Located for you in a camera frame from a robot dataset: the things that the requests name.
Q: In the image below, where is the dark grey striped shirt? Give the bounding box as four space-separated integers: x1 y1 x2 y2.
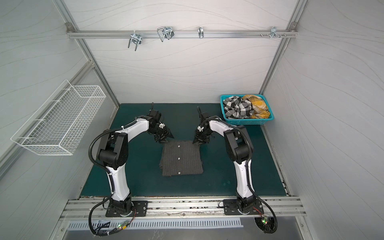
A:
159 141 204 177

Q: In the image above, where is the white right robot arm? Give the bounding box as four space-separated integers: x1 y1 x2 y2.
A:
193 116 258 214

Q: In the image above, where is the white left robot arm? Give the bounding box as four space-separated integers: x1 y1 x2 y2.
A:
88 116 173 215

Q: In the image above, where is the black white checked shirt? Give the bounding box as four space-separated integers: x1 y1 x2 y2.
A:
222 96 253 119

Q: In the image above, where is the teal plastic basket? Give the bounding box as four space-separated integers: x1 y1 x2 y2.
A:
220 95 274 126

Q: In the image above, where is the yellow plaid shirt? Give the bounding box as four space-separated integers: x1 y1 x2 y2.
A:
242 95 271 119

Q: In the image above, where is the metal hook clamp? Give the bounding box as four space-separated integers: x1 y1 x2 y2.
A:
128 31 142 51

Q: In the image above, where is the metal u-bolt clamp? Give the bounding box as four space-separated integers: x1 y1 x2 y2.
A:
157 27 175 42

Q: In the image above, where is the black round fan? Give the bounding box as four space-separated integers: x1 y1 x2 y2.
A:
255 216 278 234

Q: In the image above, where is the aluminium top crossbar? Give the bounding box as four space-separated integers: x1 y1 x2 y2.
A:
67 29 299 40

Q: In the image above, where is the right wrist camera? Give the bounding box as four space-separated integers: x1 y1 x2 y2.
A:
199 112 211 125

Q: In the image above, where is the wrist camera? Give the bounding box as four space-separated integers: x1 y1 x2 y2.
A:
148 110 162 122
199 112 211 125

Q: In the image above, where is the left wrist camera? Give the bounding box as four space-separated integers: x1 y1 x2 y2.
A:
148 110 162 122

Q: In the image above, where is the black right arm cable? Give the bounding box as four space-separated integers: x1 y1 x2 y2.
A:
196 106 278 233

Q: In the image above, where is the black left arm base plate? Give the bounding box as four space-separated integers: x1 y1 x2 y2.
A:
106 200 148 218

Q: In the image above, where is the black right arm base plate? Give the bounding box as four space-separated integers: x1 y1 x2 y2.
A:
218 199 265 216

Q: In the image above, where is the small metal ring clamp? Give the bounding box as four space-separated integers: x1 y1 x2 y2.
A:
198 27 204 39

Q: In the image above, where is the white wire basket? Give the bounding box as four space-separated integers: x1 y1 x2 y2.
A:
11 80 106 156

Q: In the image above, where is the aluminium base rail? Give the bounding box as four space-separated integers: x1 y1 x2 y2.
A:
60 196 307 221

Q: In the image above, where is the metal bracket with bolts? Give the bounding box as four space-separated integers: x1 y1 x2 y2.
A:
260 27 287 39

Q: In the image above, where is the white slotted cable duct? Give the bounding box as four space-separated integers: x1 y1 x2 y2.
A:
67 218 244 231

